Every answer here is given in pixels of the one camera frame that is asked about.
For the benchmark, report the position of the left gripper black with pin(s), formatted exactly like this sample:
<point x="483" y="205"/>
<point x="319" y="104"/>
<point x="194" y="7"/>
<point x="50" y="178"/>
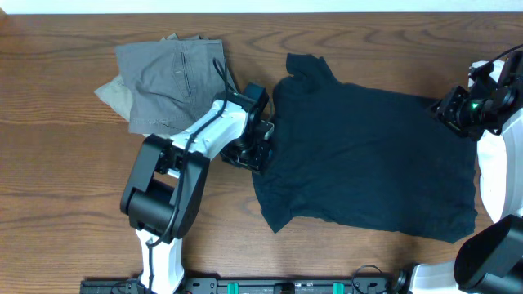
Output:
<point x="259" y="162"/>

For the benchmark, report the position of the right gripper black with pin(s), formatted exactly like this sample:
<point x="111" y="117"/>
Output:
<point x="447" y="109"/>

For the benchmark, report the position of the dark teal t-shirt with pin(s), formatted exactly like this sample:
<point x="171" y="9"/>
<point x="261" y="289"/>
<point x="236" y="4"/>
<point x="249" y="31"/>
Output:
<point x="365" y="158"/>

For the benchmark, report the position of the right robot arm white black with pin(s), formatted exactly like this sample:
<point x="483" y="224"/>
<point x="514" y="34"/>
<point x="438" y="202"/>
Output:
<point x="488" y="111"/>

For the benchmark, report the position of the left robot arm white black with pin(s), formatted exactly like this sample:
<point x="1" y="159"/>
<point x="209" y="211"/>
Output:
<point x="165" y="188"/>

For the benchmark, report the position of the white crumpled garment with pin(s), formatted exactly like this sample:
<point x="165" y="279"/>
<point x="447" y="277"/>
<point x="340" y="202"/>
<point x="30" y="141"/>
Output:
<point x="500" y="163"/>

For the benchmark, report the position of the grey folded shorts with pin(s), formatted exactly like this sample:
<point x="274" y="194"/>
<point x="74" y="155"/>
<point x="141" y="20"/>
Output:
<point x="173" y="82"/>

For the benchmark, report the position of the beige folded garment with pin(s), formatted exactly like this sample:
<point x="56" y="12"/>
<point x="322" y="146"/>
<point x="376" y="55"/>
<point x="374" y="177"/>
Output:
<point x="120" y="99"/>

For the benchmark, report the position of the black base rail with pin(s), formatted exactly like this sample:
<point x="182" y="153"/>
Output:
<point x="374" y="282"/>

